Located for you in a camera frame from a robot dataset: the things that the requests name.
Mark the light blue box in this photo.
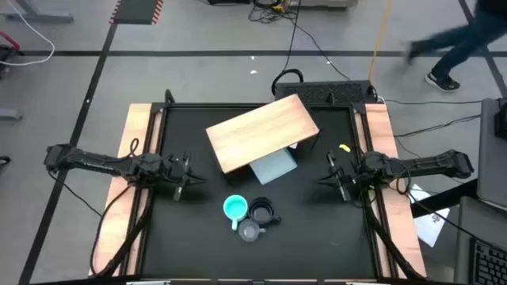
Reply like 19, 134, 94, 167
248, 148, 299, 186

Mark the yellow cable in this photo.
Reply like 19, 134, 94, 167
368, 0, 394, 84

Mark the wooden side plank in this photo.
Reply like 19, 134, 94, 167
354, 103, 428, 278
89, 103, 163, 277

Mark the person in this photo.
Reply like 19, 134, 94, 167
403, 0, 507, 93

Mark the black table frame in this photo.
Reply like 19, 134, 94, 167
97, 89, 427, 285

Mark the black keyboard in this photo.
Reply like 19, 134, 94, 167
469, 237, 507, 285

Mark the black mat with striped edges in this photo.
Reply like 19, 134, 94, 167
109, 0, 165, 25

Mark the small clear glass mug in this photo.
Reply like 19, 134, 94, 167
238, 218, 267, 243

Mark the teal mug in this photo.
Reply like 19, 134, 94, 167
223, 194, 250, 232

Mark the grey metal stand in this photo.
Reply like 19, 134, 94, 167
0, 0, 75, 23

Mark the grey desk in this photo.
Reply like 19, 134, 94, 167
453, 196, 507, 285

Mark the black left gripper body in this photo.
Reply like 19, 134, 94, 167
158, 151, 193, 202

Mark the white cable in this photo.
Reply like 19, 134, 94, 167
0, 0, 55, 67

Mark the white paper sheet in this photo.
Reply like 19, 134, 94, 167
407, 184, 452, 249

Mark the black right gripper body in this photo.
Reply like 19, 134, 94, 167
325, 151, 365, 203

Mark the dark speckled enamel mug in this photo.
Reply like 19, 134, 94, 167
247, 196, 283, 228

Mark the black desk bar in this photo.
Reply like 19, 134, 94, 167
410, 178, 478, 219

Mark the tangled black cable bundle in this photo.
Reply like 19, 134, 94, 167
248, 0, 299, 24

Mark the grey side table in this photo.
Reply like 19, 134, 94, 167
476, 97, 507, 211

